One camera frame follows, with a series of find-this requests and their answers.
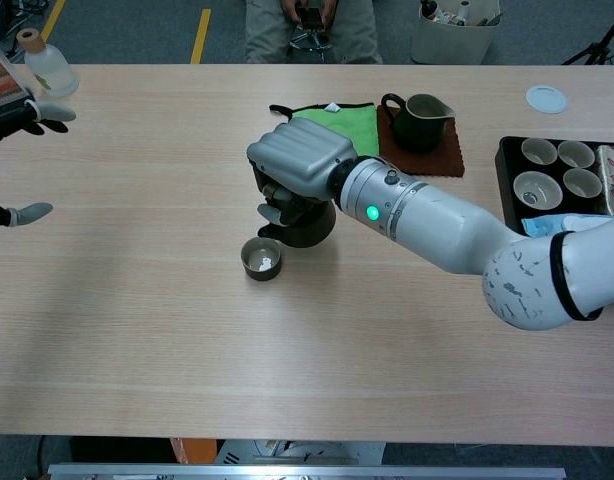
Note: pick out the dark handheld phone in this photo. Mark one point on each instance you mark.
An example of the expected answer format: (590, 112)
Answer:
(309, 16)

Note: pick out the small beige teacup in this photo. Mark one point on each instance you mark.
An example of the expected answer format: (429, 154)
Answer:
(576, 154)
(538, 151)
(582, 183)

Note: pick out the blue wet wipes pack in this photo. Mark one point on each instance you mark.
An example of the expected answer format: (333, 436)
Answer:
(542, 226)

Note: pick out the brown cloth mat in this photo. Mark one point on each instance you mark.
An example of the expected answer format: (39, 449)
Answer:
(437, 160)

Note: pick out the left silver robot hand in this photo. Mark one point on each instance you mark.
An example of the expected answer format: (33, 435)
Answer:
(17, 117)

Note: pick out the person in khaki trousers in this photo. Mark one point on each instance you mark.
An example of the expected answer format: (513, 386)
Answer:
(267, 35)

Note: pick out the black pitcher beige inside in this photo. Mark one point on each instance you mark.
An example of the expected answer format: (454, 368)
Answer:
(417, 135)

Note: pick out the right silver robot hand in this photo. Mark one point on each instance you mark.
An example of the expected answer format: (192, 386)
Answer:
(302, 155)

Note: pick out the black plastic tray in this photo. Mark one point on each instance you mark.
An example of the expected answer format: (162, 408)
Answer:
(504, 155)

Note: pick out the green cloth black trim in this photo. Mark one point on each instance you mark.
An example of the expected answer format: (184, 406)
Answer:
(357, 125)

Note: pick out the black tripod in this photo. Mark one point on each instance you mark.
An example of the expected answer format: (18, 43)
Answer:
(594, 50)

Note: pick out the glass bottle wooden cap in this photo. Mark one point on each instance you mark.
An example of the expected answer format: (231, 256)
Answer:
(52, 72)

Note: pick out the large beige teacup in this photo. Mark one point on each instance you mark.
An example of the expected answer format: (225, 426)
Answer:
(537, 190)

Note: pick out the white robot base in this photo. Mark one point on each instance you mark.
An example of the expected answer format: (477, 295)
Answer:
(297, 452)

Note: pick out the aluminium rail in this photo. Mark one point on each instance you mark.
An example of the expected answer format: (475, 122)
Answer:
(307, 472)

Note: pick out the orange object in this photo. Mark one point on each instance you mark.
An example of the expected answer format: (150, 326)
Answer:
(197, 450)

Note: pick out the dark teacup beige inside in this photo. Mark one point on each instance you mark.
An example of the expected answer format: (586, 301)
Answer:
(267, 272)

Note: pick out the beige storage bin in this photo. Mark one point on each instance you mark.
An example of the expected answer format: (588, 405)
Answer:
(452, 42)

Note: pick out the metal chair base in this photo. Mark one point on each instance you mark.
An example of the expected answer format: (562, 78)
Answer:
(307, 40)

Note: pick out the white round lid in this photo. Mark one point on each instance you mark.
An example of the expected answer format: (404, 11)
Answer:
(546, 99)

